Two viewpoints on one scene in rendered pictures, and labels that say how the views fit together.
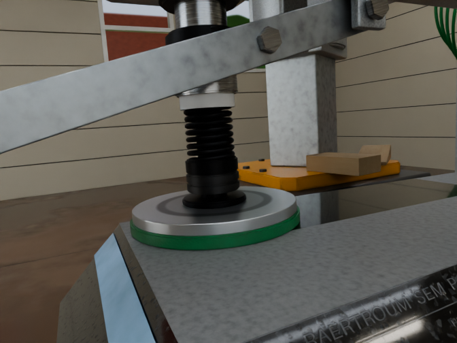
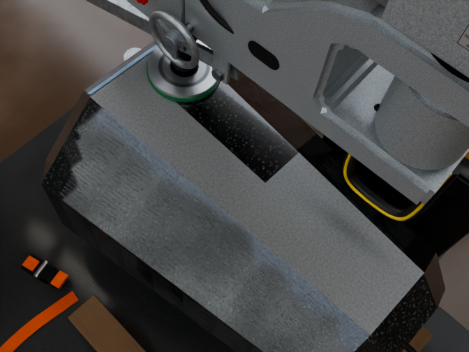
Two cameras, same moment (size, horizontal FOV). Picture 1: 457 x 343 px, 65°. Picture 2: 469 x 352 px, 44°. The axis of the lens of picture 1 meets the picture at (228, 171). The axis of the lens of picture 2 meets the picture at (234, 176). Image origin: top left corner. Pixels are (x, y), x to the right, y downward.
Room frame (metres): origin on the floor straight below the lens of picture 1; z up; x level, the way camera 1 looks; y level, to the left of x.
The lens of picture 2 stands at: (0.11, -0.96, 2.22)
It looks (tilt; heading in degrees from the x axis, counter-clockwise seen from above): 63 degrees down; 59
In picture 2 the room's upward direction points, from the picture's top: 9 degrees clockwise
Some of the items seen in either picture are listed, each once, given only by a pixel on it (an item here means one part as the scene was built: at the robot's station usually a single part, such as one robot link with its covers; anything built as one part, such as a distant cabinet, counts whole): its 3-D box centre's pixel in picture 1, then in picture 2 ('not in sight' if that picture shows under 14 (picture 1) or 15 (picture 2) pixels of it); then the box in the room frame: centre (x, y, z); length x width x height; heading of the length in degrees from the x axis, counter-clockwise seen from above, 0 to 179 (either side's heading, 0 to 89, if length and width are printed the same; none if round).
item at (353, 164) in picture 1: (341, 162); not in sight; (1.09, -0.34, 0.81); 0.20 x 0.10 x 0.05; 33
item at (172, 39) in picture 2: not in sight; (184, 31); (0.41, -0.14, 1.20); 0.15 x 0.10 x 0.15; 116
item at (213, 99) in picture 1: (206, 94); not in sight; (0.47, 0.02, 0.99); 0.07 x 0.07 x 0.04
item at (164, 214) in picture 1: (215, 205); (184, 67); (0.47, 0.02, 0.84); 0.21 x 0.21 x 0.01
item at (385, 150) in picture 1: (373, 154); not in sight; (1.26, -0.51, 0.80); 0.20 x 0.10 x 0.05; 152
